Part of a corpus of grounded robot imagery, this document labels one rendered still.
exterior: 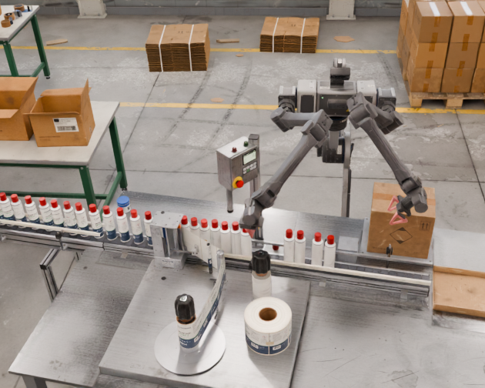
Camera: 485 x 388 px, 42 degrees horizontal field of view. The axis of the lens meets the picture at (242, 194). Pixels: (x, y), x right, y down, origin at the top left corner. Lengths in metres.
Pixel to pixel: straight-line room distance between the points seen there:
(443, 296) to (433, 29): 3.32
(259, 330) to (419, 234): 0.99
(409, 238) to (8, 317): 2.60
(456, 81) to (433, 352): 3.76
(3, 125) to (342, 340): 2.75
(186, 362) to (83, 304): 0.66
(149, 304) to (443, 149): 3.43
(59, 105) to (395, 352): 2.82
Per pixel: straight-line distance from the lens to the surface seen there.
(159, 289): 3.04
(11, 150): 4.48
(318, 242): 2.99
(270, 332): 2.63
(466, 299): 3.15
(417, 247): 3.22
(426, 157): 5.56
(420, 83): 6.19
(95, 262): 3.33
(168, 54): 6.89
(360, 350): 2.85
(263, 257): 2.72
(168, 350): 2.78
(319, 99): 3.23
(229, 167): 2.83
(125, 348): 2.84
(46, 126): 4.34
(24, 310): 4.40
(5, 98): 4.75
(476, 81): 6.29
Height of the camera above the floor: 3.04
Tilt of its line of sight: 37 degrees down
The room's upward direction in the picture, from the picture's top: 3 degrees counter-clockwise
